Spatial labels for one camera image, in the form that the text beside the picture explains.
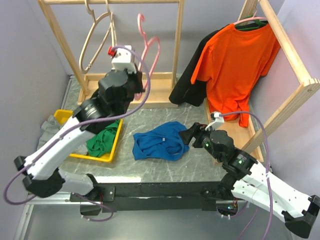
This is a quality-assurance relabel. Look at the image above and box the left beige wooden hanger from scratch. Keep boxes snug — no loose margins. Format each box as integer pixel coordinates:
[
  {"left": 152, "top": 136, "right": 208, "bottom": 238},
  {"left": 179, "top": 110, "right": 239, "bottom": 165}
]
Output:
[{"left": 78, "top": 0, "right": 112, "bottom": 75}]

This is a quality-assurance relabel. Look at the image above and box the wooden clothes rack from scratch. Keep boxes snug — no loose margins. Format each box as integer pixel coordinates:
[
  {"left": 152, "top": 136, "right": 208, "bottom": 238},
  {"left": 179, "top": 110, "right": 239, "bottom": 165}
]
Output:
[
  {"left": 38, "top": 0, "right": 184, "bottom": 109},
  {"left": 203, "top": 0, "right": 320, "bottom": 166}
]

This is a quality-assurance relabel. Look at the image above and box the yellow plastic tray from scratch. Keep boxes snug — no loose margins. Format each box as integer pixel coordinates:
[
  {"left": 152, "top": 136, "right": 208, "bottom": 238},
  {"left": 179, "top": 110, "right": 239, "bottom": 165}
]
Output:
[{"left": 53, "top": 109, "right": 123, "bottom": 163}]

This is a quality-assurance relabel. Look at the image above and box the middle beige wooden hanger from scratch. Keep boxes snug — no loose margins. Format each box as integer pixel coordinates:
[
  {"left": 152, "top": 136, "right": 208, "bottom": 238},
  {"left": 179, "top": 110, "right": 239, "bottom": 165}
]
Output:
[{"left": 105, "top": 0, "right": 117, "bottom": 47}]

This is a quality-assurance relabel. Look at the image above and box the back wooden clothes rack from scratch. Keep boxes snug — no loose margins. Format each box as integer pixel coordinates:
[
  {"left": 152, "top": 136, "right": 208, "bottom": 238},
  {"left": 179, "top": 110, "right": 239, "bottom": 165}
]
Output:
[{"left": 38, "top": 0, "right": 184, "bottom": 109}]

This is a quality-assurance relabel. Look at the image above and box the blue tank top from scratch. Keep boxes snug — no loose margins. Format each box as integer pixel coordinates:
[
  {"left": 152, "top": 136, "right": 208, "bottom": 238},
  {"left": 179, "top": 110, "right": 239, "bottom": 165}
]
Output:
[{"left": 132, "top": 121, "right": 190, "bottom": 162}]

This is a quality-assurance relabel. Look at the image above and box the black shirt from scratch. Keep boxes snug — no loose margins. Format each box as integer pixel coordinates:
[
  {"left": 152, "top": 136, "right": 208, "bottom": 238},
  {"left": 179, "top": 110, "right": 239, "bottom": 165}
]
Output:
[{"left": 169, "top": 23, "right": 270, "bottom": 113}]

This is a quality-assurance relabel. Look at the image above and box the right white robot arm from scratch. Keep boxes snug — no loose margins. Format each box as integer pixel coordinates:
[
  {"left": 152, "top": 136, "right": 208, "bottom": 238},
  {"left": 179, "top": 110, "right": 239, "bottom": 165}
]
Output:
[{"left": 179, "top": 122, "right": 320, "bottom": 239}]

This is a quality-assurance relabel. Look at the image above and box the pink hanger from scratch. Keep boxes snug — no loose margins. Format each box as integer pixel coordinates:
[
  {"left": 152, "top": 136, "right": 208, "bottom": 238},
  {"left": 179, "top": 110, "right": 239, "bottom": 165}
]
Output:
[
  {"left": 134, "top": 13, "right": 161, "bottom": 101},
  {"left": 233, "top": 10, "right": 268, "bottom": 26}
]

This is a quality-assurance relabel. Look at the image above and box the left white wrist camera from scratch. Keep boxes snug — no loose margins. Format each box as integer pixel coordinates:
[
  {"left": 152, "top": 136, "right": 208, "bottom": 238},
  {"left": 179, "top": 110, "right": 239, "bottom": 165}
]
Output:
[{"left": 108, "top": 46, "right": 137, "bottom": 74}]

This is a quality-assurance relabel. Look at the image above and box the green shirt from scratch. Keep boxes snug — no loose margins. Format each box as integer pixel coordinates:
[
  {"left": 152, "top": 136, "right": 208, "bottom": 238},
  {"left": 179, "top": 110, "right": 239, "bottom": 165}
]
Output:
[{"left": 86, "top": 119, "right": 120, "bottom": 158}]

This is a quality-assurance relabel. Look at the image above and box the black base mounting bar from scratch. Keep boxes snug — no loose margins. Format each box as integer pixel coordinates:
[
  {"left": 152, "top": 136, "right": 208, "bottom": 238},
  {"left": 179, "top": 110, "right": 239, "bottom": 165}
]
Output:
[{"left": 69, "top": 181, "right": 234, "bottom": 212}]

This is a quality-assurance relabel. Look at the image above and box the orange t-shirt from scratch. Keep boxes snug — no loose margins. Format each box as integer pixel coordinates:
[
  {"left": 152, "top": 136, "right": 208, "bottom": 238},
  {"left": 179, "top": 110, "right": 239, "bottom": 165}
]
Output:
[{"left": 190, "top": 24, "right": 280, "bottom": 128}]

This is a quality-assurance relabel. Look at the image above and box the grey shirt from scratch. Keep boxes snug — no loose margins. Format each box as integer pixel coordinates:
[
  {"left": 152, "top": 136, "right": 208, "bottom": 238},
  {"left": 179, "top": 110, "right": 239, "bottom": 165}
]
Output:
[{"left": 37, "top": 115, "right": 88, "bottom": 156}]

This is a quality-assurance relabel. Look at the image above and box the pink hanger under orange shirt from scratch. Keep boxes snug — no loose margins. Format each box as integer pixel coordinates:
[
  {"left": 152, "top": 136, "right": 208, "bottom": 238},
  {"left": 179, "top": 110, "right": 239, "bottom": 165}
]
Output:
[{"left": 233, "top": 10, "right": 268, "bottom": 26}]

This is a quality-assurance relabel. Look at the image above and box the beige wooden hanger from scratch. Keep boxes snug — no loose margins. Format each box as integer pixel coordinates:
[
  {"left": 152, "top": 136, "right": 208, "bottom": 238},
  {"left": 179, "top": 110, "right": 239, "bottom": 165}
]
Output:
[
  {"left": 78, "top": 0, "right": 112, "bottom": 75},
  {"left": 105, "top": 0, "right": 117, "bottom": 47}
]

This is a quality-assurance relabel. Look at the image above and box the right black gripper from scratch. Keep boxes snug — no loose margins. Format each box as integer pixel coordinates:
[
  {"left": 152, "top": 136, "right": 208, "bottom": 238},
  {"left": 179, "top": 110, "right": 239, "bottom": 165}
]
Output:
[{"left": 178, "top": 121, "right": 223, "bottom": 162}]

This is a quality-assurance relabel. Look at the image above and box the green hanger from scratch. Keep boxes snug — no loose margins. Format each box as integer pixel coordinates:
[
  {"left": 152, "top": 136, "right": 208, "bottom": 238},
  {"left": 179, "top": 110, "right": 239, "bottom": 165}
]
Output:
[{"left": 235, "top": 13, "right": 268, "bottom": 32}]

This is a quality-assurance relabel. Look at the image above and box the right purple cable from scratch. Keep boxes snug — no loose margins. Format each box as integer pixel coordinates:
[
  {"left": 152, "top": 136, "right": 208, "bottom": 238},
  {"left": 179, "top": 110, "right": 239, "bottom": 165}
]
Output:
[{"left": 219, "top": 111, "right": 274, "bottom": 240}]

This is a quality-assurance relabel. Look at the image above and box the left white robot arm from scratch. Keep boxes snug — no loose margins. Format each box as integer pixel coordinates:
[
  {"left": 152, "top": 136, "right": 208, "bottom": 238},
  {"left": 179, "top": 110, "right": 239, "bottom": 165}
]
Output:
[{"left": 14, "top": 70, "right": 144, "bottom": 201}]

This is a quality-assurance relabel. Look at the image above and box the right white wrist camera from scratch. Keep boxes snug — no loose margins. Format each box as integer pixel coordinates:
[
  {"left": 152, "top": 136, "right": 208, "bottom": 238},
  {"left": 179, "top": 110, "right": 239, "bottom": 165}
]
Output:
[{"left": 205, "top": 111, "right": 225, "bottom": 131}]

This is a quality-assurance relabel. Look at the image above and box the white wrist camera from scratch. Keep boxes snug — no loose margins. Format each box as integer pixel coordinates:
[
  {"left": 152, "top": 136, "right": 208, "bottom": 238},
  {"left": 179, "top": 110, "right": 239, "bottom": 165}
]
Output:
[
  {"left": 108, "top": 46, "right": 137, "bottom": 74},
  {"left": 205, "top": 111, "right": 225, "bottom": 131}
]

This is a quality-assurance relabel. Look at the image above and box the right wooden clothes rack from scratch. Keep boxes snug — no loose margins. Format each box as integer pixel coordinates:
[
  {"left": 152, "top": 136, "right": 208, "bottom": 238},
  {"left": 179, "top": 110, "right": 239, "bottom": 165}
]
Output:
[{"left": 203, "top": 0, "right": 320, "bottom": 166}]

